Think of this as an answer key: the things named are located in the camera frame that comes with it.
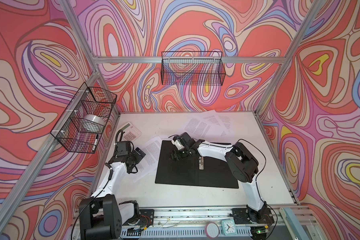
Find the pink desk calculator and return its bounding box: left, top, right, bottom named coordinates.
left=116, top=122, right=142, bottom=142

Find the black wire basket left wall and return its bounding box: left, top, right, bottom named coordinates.
left=51, top=83, right=117, bottom=154

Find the metal folder clip mechanism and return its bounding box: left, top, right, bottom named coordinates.
left=199, top=157, right=204, bottom=170

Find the white tape roll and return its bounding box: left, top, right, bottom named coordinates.
left=82, top=114, right=106, bottom=126

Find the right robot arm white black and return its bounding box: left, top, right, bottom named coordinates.
left=170, top=132, right=267, bottom=223

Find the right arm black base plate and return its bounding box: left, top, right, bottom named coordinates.
left=229, top=208, right=275, bottom=226

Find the small teal alarm clock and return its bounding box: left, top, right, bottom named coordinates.
left=221, top=219, right=237, bottom=236

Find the red folder black inside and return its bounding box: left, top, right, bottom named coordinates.
left=155, top=141, right=239, bottom=189

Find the black wire basket back wall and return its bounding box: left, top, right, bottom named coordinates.
left=161, top=51, right=226, bottom=86

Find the printed paper sheet far stack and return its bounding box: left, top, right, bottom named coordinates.
left=184, top=110, right=231, bottom=140

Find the light blue bar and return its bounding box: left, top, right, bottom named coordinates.
left=279, top=208, right=310, bottom=240

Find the black wire basket wall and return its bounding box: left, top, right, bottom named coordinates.
left=51, top=83, right=117, bottom=154
left=161, top=51, right=226, bottom=86

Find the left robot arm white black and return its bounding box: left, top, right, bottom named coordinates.
left=78, top=141, right=146, bottom=240

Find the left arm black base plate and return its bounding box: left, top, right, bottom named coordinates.
left=126, top=209, right=155, bottom=227

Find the round pink white disc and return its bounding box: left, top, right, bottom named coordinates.
left=205, top=223, right=220, bottom=239

